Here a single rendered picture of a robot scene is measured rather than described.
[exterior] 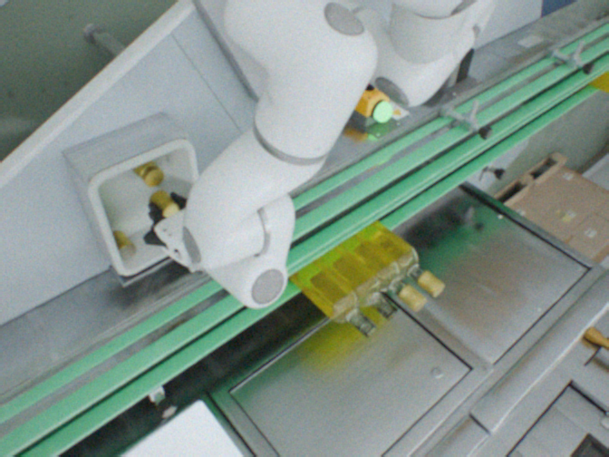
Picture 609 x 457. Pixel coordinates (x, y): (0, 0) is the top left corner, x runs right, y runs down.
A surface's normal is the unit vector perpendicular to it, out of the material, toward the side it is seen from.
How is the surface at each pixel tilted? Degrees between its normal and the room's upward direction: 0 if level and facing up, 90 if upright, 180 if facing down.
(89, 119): 0
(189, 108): 0
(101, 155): 90
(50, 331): 90
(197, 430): 90
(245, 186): 65
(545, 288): 90
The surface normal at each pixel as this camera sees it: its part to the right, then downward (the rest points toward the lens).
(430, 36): -0.11, 0.98
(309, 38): -0.20, 0.03
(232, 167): -0.43, -0.26
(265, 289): 0.63, 0.36
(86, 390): 0.04, -0.70
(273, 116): -0.69, 0.39
